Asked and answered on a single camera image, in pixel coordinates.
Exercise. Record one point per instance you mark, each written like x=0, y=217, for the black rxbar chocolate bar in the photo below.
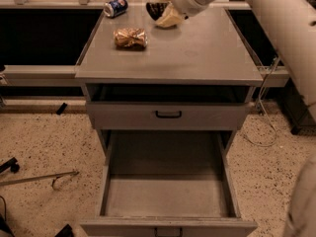
x=155, y=10

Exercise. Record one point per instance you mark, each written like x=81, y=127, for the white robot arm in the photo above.
x=291, y=29

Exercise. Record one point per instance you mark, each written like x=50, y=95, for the grey metal drawer cabinet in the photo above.
x=202, y=62

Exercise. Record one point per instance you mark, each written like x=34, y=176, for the closed grey upper drawer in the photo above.
x=142, y=116

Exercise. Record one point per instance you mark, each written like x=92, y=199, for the open grey middle drawer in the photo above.
x=167, y=184

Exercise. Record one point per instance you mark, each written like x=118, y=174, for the gold foil snack bag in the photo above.
x=130, y=37

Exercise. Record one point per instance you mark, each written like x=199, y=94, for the crushed blue soda can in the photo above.
x=115, y=8

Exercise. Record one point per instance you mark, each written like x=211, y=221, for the small black block on floor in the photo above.
x=61, y=109

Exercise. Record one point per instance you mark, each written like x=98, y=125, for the metal grabber stick on floor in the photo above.
x=54, y=177

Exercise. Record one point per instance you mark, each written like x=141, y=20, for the black caster foot left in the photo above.
x=11, y=165

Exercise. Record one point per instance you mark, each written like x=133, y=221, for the black object bottom floor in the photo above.
x=66, y=231

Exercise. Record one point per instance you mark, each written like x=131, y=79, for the black upper drawer handle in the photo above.
x=168, y=115

